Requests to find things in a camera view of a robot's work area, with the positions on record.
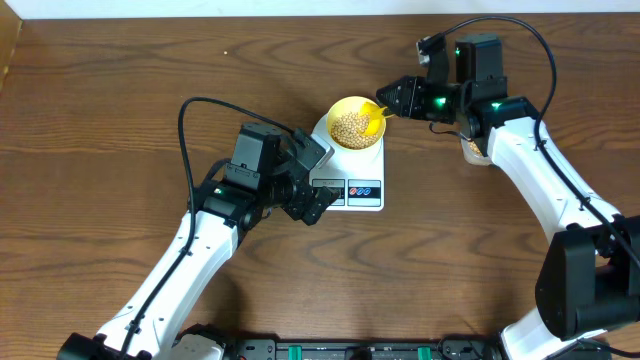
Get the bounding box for pale yellow bowl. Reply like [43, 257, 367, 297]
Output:
[327, 96, 386, 150]

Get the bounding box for clear plastic container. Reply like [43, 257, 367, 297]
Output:
[461, 140, 492, 166]

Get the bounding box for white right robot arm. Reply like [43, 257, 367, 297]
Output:
[376, 76, 639, 359]

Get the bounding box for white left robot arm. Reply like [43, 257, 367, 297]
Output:
[57, 123, 338, 359]

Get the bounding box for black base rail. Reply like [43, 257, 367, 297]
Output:
[174, 337, 612, 360]

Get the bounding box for yellow measuring scoop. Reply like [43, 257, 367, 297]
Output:
[359, 102, 393, 136]

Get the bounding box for soybeans in bowl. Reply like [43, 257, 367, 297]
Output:
[329, 112, 379, 150]

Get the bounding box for white digital kitchen scale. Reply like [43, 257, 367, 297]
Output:
[309, 115, 385, 212]

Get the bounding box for soybeans pile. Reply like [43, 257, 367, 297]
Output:
[468, 141, 483, 157]

